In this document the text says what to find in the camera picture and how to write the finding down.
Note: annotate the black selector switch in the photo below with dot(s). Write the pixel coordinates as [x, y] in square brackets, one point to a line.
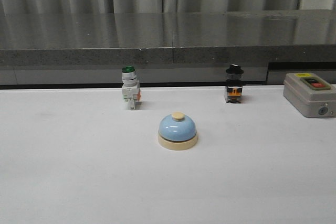
[234, 87]

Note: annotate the grey on-off switch box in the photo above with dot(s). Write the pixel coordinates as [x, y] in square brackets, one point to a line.
[312, 96]

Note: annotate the grey stone counter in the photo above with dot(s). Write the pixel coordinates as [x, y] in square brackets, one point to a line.
[165, 49]

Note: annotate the blue and cream call bell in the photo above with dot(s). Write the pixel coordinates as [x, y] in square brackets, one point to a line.
[177, 132]

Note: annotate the green pushbutton switch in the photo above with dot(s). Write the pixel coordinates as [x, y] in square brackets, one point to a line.
[131, 87]

